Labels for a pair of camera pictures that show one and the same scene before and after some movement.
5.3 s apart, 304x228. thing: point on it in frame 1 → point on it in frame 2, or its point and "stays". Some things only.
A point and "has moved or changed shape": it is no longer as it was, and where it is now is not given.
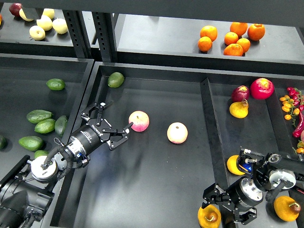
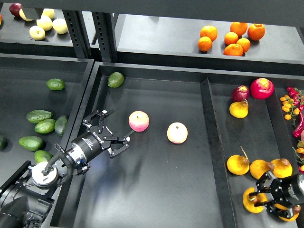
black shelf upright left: (79, 33) stays
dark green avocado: (40, 153) stays
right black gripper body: (241, 196) → (286, 192)
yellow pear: (209, 217) has moved or changed shape
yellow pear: (239, 109) stays
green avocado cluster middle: (45, 126) stays
